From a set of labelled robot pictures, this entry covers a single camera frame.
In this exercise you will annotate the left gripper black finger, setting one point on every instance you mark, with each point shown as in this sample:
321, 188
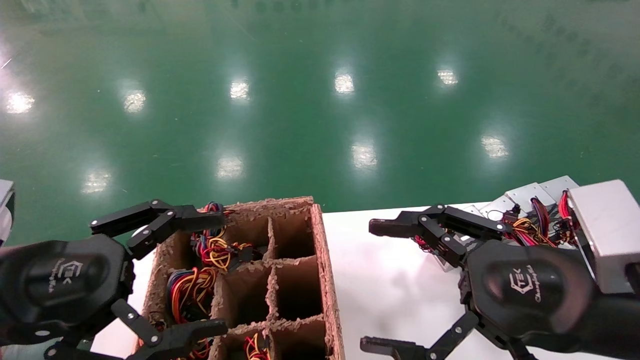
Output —
200, 219

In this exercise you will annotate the brown cardboard divider box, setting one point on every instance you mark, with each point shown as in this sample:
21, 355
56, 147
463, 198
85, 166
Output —
327, 280

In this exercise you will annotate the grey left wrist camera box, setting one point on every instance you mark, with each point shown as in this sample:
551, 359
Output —
5, 190

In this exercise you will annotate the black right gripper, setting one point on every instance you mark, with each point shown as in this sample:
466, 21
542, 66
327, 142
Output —
530, 292

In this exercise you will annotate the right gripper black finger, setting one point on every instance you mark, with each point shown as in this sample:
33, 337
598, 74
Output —
400, 224

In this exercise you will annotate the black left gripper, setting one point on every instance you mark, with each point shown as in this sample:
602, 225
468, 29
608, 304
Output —
60, 285

